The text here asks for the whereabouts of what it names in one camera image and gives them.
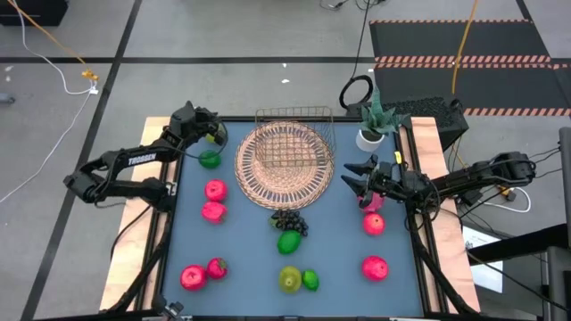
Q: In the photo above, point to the black hazard-striped floor mat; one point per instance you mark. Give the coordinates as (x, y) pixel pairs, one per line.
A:
(446, 40)

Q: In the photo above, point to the artificial plant in white pot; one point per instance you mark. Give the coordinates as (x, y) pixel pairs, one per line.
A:
(369, 142)

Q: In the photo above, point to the large green lemon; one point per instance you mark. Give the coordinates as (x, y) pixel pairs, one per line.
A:
(289, 242)

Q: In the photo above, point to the yellow-green pear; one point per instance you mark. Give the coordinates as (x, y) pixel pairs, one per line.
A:
(219, 135)

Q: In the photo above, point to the yellow-green apple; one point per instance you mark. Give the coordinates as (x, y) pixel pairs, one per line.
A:
(290, 279)

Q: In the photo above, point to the pink fruit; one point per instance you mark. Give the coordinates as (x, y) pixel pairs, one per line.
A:
(374, 204)

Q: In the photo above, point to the round dark green lime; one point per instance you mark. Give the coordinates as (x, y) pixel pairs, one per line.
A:
(209, 159)

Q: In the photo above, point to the black grape bunch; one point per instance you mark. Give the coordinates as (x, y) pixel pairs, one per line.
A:
(290, 220)

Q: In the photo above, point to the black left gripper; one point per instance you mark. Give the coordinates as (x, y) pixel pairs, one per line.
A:
(192, 122)

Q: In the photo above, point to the red apple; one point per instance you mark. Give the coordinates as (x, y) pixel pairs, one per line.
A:
(193, 277)
(216, 190)
(374, 224)
(375, 268)

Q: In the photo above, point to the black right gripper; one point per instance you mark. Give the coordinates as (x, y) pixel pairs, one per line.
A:
(394, 180)

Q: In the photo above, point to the red tomato with green stem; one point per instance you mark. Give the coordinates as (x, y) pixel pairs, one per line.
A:
(216, 268)

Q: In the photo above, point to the round wicker placemat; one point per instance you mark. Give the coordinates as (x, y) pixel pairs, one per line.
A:
(267, 191)

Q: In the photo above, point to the small bright green lime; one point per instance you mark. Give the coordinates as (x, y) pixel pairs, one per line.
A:
(310, 280)

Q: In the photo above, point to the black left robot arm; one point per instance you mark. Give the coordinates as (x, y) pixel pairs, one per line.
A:
(143, 159)

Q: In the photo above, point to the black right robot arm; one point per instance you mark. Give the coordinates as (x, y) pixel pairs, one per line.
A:
(490, 171)

